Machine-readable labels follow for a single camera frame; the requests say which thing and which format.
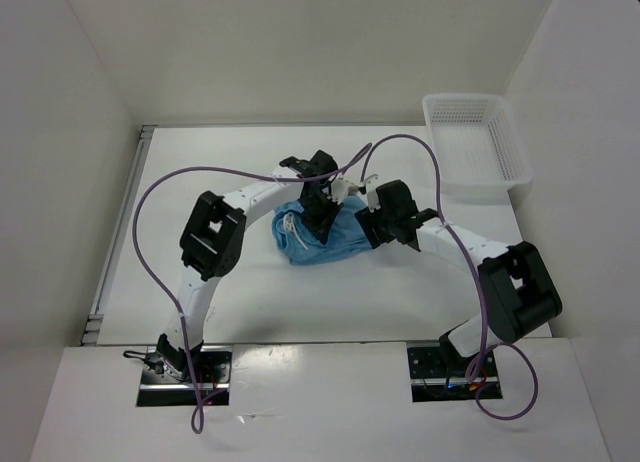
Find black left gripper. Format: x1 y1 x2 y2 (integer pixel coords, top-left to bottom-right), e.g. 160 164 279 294
298 191 342 244

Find light blue shorts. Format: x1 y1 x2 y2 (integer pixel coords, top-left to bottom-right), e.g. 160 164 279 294
270 195 374 268

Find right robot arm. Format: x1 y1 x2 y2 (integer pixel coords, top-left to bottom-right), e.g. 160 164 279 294
356 176 563 375

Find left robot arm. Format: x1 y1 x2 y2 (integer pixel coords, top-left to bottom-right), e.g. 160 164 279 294
157 150 346 382

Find white plastic basket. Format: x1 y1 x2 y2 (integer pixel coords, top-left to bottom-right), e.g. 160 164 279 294
422 93 533 199

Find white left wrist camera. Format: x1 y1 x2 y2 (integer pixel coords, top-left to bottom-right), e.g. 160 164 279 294
330 178 360 204

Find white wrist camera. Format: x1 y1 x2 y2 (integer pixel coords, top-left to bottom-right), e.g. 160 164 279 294
360 174 380 213
330 178 360 204

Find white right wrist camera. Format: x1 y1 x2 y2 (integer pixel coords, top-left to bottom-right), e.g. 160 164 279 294
360 174 380 213

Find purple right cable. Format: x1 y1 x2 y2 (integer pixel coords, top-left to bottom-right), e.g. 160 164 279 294
360 134 539 422

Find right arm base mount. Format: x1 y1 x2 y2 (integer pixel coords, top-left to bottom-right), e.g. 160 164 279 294
406 341 503 403

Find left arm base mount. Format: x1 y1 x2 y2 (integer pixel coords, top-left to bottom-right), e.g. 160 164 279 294
130 345 232 408

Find aluminium table edge rail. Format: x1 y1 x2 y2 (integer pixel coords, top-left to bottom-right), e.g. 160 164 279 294
79 125 156 347

